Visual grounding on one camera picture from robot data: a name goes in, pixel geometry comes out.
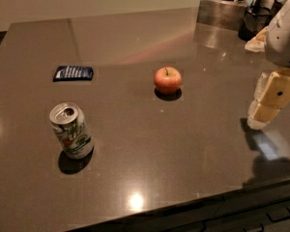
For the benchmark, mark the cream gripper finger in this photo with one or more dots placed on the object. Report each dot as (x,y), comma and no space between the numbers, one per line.
(261,85)
(276,96)

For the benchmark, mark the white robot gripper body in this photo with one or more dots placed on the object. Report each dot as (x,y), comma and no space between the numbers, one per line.
(284,43)

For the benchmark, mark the red yellow apple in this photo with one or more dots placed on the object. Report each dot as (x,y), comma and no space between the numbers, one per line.
(167,80)

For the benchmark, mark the black mesh cup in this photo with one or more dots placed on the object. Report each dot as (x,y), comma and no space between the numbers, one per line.
(254,20)

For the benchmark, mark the stainless steel container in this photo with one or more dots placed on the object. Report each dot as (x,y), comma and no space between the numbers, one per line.
(220,13)

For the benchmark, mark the white green soda can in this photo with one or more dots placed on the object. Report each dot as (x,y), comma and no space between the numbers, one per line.
(68,123)

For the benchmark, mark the dark blue snack bag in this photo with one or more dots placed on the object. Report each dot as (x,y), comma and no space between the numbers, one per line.
(73,73)

